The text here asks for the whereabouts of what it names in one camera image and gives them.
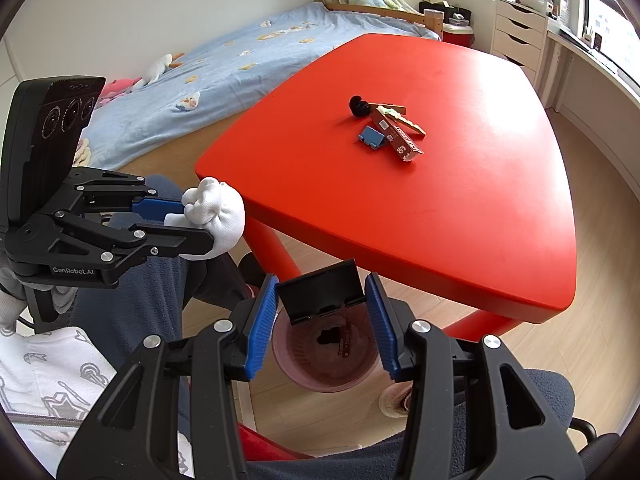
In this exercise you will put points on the white cloth ball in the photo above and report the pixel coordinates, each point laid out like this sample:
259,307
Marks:
215,217

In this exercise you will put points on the small blue box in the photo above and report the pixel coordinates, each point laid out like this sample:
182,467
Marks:
371,137

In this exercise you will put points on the black plastic holder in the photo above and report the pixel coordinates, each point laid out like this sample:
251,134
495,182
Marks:
317,290

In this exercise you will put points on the white patterned cloth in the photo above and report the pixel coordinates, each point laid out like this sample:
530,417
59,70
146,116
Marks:
45,380

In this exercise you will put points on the person's leg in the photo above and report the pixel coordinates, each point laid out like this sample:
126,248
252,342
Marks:
145,300
540,395

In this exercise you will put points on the red table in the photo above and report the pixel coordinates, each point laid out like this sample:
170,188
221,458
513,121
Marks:
450,200

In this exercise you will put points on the brown printed carton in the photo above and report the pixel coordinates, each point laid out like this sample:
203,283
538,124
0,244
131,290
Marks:
397,137

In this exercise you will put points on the pink plush toy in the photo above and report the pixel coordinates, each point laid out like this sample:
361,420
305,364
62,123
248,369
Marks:
117,91

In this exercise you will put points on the white drawer unit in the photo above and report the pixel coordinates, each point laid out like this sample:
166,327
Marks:
517,35

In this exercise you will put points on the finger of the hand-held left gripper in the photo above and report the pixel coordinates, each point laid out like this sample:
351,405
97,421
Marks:
185,242
150,206

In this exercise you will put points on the white duck plush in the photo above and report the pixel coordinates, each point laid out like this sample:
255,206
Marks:
155,70

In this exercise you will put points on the bed with blue sheet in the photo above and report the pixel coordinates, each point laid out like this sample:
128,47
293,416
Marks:
240,65

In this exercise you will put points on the black storage box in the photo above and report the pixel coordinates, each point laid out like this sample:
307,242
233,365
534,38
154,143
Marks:
445,12

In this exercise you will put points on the red cooler box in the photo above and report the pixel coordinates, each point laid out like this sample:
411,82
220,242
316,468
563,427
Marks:
457,37

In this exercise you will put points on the red chair seat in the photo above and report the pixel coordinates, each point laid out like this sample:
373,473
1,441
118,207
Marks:
270,442

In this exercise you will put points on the person's left leg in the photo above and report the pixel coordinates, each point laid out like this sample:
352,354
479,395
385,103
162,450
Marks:
145,300

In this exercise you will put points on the black knotted item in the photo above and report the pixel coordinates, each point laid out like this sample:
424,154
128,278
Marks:
360,106

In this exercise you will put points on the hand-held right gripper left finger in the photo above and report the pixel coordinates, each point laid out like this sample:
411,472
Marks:
262,330

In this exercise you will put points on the dark red slim box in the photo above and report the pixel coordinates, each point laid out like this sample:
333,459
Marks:
345,342

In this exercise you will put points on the black chair armrest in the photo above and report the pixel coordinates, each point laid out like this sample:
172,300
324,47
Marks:
597,442

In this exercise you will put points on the person's left hand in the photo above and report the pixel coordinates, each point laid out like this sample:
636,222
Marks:
55,300

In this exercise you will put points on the window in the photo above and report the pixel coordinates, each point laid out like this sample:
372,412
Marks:
607,10

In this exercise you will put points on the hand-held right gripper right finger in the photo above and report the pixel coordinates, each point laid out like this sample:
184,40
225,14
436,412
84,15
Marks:
382,330

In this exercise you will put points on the pink waste bin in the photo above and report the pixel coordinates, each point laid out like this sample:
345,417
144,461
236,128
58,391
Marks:
325,372

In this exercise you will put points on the person's right leg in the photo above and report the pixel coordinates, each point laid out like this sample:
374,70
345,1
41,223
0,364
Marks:
540,395

